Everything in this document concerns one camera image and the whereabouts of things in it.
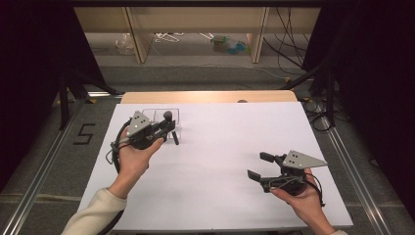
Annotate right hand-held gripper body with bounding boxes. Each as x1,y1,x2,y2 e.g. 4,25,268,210
259,149,329,197

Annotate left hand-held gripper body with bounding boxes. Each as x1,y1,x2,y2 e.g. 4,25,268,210
124,110,166,151

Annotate black makeup brush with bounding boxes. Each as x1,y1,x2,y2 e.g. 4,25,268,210
162,110,180,147

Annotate clear plastic organizer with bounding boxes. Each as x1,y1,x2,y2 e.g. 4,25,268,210
141,108,182,141

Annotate person's left hand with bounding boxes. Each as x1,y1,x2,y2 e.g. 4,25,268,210
116,135,166,199

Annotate person's right hand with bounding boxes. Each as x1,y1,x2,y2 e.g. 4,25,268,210
269,167,325,227

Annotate white table board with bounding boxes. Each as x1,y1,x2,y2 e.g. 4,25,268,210
69,101,354,232

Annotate wooden table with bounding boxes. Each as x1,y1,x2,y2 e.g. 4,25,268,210
119,90,299,105

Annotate black tape floor mark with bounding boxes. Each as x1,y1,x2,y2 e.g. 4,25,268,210
72,122,97,146

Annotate black metal stand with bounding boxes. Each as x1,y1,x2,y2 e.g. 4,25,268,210
279,60,339,129
58,65,119,132

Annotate clear plastic bag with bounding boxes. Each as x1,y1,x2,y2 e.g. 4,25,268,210
114,32,135,56

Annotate colourful plastic bag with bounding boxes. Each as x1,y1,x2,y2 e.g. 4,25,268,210
209,33,252,56

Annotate dark curtain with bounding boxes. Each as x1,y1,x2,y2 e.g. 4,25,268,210
301,0,415,223
0,0,107,194

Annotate beige shelf unit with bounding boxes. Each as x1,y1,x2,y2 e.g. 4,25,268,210
73,7,322,65

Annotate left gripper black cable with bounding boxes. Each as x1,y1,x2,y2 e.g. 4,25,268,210
105,118,132,174

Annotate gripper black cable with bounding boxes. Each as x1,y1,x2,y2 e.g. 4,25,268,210
268,172,327,208
105,118,132,174

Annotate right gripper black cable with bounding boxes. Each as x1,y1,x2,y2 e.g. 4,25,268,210
268,172,327,208

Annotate coiled black floor cables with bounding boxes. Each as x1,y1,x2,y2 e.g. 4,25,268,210
300,97,336,133

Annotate aluminium floor rail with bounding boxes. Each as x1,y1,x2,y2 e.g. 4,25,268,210
0,97,86,235
320,116,394,235

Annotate white cord bundle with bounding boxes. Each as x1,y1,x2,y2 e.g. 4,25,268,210
153,31,184,44

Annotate hanging black cables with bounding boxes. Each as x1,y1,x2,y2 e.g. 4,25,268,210
262,7,311,72

